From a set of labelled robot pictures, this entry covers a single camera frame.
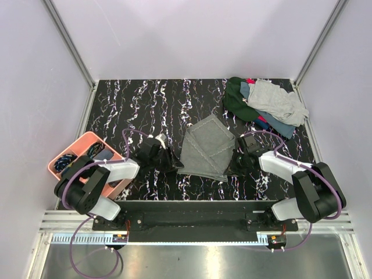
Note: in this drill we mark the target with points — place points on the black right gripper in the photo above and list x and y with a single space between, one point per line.
232 169

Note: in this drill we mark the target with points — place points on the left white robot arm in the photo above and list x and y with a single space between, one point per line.
81 187

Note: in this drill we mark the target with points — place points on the grey blue folded cloth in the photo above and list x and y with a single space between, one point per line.
105 154

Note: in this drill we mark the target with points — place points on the dark brown rolled item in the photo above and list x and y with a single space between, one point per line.
114 184

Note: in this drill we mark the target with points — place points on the blue garment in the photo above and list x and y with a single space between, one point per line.
284 129

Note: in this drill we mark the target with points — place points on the pink compartment tray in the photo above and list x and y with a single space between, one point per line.
80 147

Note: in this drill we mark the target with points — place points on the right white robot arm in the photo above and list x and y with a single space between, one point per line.
317 193

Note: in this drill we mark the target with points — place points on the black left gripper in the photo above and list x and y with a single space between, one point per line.
172 163

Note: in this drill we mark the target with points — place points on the grey cloth napkin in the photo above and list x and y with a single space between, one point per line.
207 149

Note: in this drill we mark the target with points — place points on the light grey shirt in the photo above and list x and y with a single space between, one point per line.
282 105

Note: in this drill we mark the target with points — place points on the dark green garment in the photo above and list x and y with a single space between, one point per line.
236 98

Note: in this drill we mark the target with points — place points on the blue patterned rolled sock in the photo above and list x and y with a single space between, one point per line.
62 162

